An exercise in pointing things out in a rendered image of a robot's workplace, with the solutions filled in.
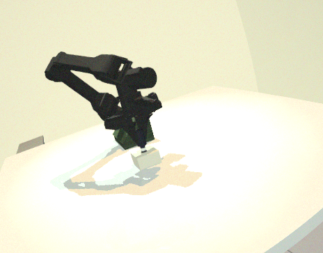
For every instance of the dark navy cylinder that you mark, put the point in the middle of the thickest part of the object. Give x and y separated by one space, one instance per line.
141 137

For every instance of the cream rectangular block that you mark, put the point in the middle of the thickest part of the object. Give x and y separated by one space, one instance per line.
146 159

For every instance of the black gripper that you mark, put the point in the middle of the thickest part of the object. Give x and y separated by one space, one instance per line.
125 121

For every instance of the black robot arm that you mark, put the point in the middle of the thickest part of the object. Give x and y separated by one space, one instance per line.
105 68

